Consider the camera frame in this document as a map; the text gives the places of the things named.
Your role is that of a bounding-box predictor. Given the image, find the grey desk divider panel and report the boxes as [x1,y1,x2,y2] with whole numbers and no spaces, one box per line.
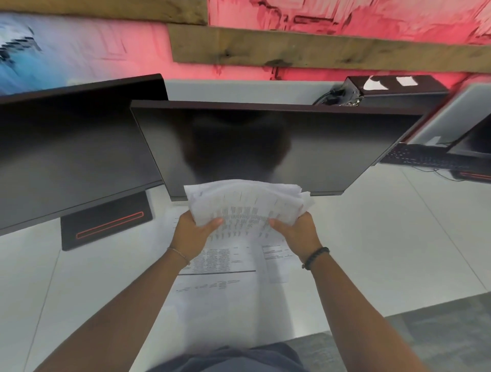
[164,78,353,105]
[406,82,491,146]

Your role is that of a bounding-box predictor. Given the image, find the person's left hand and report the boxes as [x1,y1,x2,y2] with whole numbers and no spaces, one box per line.
[170,210,225,263]

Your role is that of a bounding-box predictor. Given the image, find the black monitor stand base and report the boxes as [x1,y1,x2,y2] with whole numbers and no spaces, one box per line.
[61,190,154,252]

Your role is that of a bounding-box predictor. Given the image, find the large black computer monitor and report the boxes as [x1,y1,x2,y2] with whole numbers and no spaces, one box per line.
[130,100,427,202]

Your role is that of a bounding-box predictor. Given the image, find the black keyboard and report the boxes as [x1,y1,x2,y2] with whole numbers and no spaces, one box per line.
[380,143,491,174]

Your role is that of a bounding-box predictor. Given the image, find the person's right hand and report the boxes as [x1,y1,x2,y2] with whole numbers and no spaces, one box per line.
[269,212,322,266]

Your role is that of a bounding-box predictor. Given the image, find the wooden wall plank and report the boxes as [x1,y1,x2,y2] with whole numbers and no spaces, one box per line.
[0,0,208,27]
[168,24,491,73]

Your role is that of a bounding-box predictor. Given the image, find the black beaded bracelet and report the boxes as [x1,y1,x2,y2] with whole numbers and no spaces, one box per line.
[301,247,330,270]

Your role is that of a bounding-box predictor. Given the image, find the black desktop computer case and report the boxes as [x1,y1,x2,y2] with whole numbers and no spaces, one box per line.
[344,75,449,108]

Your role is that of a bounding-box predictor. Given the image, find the grey trousers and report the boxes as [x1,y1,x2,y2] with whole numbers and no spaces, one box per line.
[148,342,309,372]

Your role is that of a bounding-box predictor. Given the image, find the thin gold bracelet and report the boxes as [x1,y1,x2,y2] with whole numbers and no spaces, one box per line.
[167,247,191,266]

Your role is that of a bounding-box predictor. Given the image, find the person's left forearm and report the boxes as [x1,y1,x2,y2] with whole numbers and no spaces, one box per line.
[32,251,190,372]

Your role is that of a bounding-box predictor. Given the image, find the black cables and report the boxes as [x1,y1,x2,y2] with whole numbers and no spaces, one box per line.
[313,87,361,106]

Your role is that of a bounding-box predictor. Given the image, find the person's right forearm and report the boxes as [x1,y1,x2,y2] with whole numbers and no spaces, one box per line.
[303,251,432,372]

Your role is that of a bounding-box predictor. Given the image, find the printed paper sheet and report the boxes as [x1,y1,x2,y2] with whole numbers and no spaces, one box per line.
[174,216,257,295]
[253,230,302,285]

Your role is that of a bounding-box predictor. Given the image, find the stack of printed paper sheets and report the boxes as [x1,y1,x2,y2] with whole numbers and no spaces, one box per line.
[184,179,315,237]

